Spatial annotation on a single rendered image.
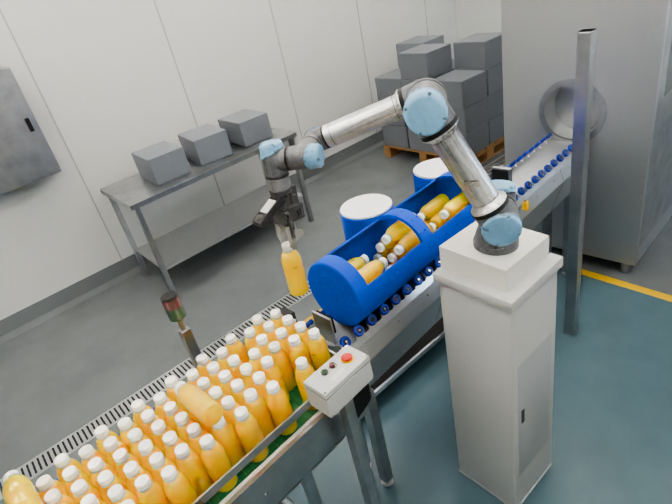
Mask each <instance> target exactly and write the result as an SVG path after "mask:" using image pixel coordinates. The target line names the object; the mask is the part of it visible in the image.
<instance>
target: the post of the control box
mask: <svg viewBox="0 0 672 504"><path fill-rule="evenodd" d="M339 412H340V415H341V419H342V422H343V426H344V430H345V433H346V437H347V440H348V444H349V448H350V451H351V455H352V458H353V462H354V465H355V469H356V473H357V476H358V480H359V483H360V487H361V491H362V494H363V498H364V501H365V504H380V503H379V499H378V495H377V491H376V488H375V484H374V480H373V476H372V472H371V468H370V464H369V460H368V456H367V452H366V448H365V444H364V440H363V436H362V432H361V429H360V425H359V421H358V417H357V413H356V409H355V405H354V401H353V398H352V399H351V400H350V401H349V402H348V403H347V404H346V405H345V406H344V407H343V408H342V409H341V410H340V411H339Z"/></svg>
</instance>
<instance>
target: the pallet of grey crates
mask: <svg viewBox="0 0 672 504"><path fill-rule="evenodd" d="M453 46H454V59H452V55H451V44H450V43H444V35H424V36H415V37H413V38H410V39H408V40H405V41H403V42H400V43H397V44H396V51H397V59H398V67H399V69H395V70H393V71H390V72H388V73H386V74H383V75H381V76H379V77H376V78H375V84H376V90H377V97H378V101H381V100H383V99H385V98H387V97H390V96H392V95H394V94H395V92H396V90H397V89H399V88H402V87H404V86H406V85H408V84H410V83H412V82H414V81H416V80H419V79H422V78H433V79H436V80H438V81H439V82H441V83H442V85H443V86H444V88H445V89H446V93H447V101H448V102H449V104H450V105H451V107H452V109H453V110H454V112H455V114H456V115H457V117H458V123H457V127H458V129H459V130H460V132H461V134H462V135H463V137H464V138H465V140H466V141H467V143H468V145H469V146H470V148H471V149H472V151H473V152H474V154H475V156H476V157H479V156H480V157H479V158H477V159H478V160H479V162H480V163H481V164H482V163H484V162H485V161H487V160H489V159H490V158H492V157H493V156H495V155H496V154H498V153H500V152H501V151H503V150H504V149H505V145H504V107H503V70H502V32H493V33H475V34H473V35H470V36H468V37H465V38H463V39H461V40H458V41H456V42H454V43H453ZM382 130H383V136H384V143H385V145H384V152H385V156H386V157H393V156H395V155H397V154H399V153H401V152H402V151H404V150H405V151H411V152H417V153H419V157H420V163H421V162H424V161H426V160H430V159H435V158H439V156H438V154H437V153H436V151H435V150H434V148H433V147H432V145H431V144H427V143H423V142H422V140H421V139H420V137H419V136H418V135H417V134H415V133H414V132H412V131H411V130H410V129H409V128H408V126H407V125H406V122H405V120H404V118H403V119H400V120H398V121H395V122H393V123H390V124H388V125H385V126H383V127H382ZM497 145H498V146H497ZM495 146H496V147H495ZM494 147H495V148H494Z"/></svg>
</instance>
